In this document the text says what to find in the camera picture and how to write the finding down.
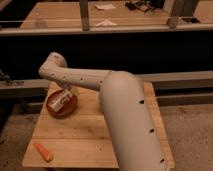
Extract black cable bundle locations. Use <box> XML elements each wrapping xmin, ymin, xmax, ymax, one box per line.
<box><xmin>125</xmin><ymin>0</ymin><xmax>164</xmax><ymax>13</ymax></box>

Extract metal clamp at left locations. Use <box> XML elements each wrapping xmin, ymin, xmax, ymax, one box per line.
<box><xmin>0</xmin><ymin>69</ymin><xmax>24</xmax><ymax>86</ymax></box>

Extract white plastic bottle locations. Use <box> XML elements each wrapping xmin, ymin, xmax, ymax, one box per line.
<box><xmin>49</xmin><ymin>89</ymin><xmax>77</xmax><ymax>112</ymax></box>

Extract orange ceramic bowl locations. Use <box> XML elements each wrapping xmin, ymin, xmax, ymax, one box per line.
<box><xmin>46</xmin><ymin>90</ymin><xmax>77</xmax><ymax>118</ymax></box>

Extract grey metal bracket right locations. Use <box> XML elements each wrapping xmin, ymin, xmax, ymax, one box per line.
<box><xmin>167</xmin><ymin>0</ymin><xmax>184</xmax><ymax>29</ymax></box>

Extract folded white paper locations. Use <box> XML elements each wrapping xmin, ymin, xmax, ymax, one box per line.
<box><xmin>95</xmin><ymin>20</ymin><xmax>117</xmax><ymax>27</ymax></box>

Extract grey metal post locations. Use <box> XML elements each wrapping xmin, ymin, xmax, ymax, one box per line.
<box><xmin>79</xmin><ymin>0</ymin><xmax>90</xmax><ymax>31</ymax></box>

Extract long wooden workbench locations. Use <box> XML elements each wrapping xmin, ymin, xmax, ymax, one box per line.
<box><xmin>0</xmin><ymin>0</ymin><xmax>213</xmax><ymax>35</ymax></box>

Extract orange carrot piece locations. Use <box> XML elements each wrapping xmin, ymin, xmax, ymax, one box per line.
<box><xmin>34</xmin><ymin>143</ymin><xmax>53</xmax><ymax>162</ymax></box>

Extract white paper sheet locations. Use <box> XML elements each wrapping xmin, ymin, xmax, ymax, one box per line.
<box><xmin>95</xmin><ymin>4</ymin><xmax>116</xmax><ymax>10</ymax></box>

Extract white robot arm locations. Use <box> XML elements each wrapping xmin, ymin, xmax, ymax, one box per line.
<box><xmin>39</xmin><ymin>52</ymin><xmax>169</xmax><ymax>171</ymax></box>

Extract small wooden table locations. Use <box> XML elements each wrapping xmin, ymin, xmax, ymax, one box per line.
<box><xmin>21</xmin><ymin>81</ymin><xmax>176</xmax><ymax>170</ymax></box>

